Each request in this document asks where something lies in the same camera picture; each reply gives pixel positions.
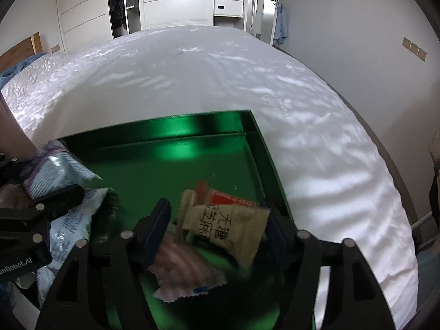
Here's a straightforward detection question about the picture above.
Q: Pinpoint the pink striped snack packet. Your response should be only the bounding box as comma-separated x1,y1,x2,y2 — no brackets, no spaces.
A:
148,224,227,303

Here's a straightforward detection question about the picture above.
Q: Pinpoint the blue white snack bag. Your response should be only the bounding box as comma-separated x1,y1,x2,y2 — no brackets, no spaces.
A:
24,140,108,305

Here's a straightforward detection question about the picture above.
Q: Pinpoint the beige sesame snack packet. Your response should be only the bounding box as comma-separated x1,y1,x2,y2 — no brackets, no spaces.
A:
176,189,271,267

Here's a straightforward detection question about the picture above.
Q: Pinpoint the red small snack packet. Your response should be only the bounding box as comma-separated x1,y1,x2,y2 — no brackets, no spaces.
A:
196,181,259,207

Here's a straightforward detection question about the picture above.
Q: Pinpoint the black and bronze kettle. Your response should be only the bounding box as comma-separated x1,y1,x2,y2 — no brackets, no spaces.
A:
0,95,37,160

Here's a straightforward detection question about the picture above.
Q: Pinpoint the white bed duvet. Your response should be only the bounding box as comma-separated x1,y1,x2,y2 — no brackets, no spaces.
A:
1,25,419,330

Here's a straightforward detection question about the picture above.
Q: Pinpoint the blue towel on bed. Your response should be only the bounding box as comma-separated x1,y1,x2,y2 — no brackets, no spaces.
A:
0,52,46,89

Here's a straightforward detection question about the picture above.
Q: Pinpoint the green tray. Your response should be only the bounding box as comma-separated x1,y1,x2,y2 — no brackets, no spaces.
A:
63,110,315,329

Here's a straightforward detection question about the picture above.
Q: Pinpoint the wooden headboard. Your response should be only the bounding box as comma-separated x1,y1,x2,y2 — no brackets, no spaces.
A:
0,32,43,72

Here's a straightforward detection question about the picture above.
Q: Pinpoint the white wardrobe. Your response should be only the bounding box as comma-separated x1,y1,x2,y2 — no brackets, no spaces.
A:
56,0,252,54

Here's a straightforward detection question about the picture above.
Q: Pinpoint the blue cloth on door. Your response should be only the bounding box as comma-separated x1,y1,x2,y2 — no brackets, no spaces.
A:
273,4,288,45

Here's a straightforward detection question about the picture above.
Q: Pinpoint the white door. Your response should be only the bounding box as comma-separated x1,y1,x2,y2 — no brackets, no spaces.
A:
260,0,279,45

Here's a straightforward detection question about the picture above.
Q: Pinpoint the gold wall switch plate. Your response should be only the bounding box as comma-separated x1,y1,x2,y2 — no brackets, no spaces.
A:
402,38,427,62

